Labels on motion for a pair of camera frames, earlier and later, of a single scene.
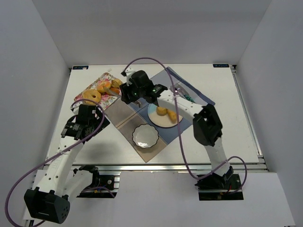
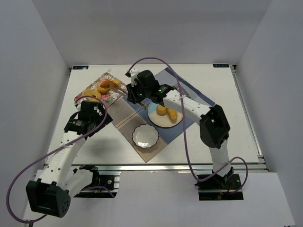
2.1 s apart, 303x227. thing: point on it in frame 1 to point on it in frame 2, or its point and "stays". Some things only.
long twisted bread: [172, 115] stays
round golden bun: [161, 111] stays
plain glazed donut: [91, 94] stays
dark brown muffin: [115, 90] to [104, 86]
